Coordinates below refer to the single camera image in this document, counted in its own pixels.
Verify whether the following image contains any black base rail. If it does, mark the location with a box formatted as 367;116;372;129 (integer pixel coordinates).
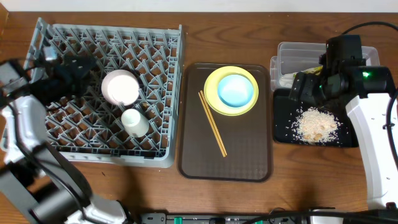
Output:
140;213;310;224

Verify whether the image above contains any clear plastic bin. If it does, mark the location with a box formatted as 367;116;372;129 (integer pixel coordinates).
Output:
269;42;381;93

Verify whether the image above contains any white napkin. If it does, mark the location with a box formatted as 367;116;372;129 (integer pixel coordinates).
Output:
279;72;297;88

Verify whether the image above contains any grey plastic dishwasher rack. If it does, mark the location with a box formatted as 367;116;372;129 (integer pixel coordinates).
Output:
26;19;183;168

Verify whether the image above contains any brown serving tray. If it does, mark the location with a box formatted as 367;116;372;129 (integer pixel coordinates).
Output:
178;63;273;182

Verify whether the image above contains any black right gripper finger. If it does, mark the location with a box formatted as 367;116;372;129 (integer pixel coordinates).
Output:
300;74;322;106
289;72;307;100

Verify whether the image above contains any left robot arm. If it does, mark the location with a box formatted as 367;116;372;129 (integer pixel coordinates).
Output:
1;47;134;223

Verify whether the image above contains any pink bowl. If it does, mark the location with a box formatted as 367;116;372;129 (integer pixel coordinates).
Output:
101;70;140;106

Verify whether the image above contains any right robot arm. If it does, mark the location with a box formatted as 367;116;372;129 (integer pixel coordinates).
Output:
289;35;397;223

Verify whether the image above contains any green orange snack wrapper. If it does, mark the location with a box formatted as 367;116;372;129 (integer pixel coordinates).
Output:
304;66;323;74

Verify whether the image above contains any leftover rice food waste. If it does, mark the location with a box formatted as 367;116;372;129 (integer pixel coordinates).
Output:
291;107;341;144

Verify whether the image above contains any white cup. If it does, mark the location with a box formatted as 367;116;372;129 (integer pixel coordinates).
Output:
121;109;149;138

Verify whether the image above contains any light blue bowl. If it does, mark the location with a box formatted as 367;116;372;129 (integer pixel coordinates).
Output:
217;74;254;108

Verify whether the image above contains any yellow round plate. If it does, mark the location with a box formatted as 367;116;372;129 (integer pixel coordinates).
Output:
203;66;259;116

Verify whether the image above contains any black tray bin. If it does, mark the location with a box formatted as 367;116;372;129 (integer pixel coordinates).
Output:
273;88;358;147

